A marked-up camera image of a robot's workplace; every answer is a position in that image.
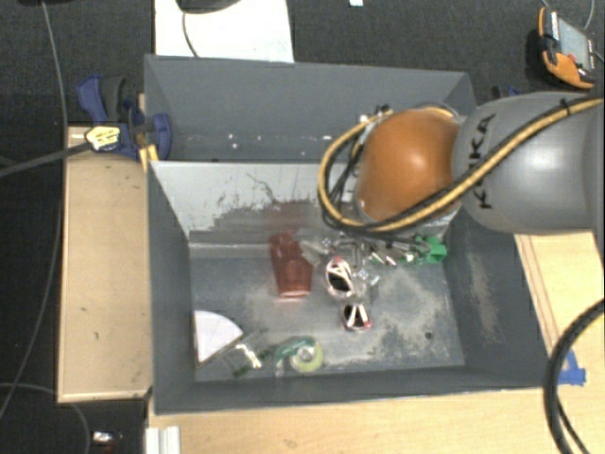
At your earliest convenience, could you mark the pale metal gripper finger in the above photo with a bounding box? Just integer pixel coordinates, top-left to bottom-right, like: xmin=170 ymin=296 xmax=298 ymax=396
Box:
xmin=354 ymin=268 xmax=381 ymax=303
xmin=300 ymin=237 xmax=335 ymax=260

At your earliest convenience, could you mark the red translucent plastic cup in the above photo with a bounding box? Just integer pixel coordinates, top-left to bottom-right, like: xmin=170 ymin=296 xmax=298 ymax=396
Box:
xmin=268 ymin=232 xmax=315 ymax=300

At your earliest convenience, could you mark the green tape dispenser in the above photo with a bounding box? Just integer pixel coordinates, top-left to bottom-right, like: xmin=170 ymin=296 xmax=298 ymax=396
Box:
xmin=273 ymin=336 xmax=326 ymax=375

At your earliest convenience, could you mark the clear packet with green print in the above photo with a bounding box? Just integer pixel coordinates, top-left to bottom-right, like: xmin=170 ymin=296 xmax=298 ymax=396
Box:
xmin=230 ymin=342 xmax=264 ymax=379

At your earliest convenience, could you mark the white quarter-round wedge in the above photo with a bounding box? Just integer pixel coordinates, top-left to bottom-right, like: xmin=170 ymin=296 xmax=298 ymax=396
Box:
xmin=193 ymin=309 xmax=245 ymax=364

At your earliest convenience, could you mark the grey metal bin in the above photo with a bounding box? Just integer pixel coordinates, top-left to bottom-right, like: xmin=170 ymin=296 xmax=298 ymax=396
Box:
xmin=143 ymin=53 xmax=552 ymax=415

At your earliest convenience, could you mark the pale wood board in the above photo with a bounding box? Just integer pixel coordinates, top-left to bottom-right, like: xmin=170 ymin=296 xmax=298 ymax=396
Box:
xmin=56 ymin=125 xmax=155 ymax=404

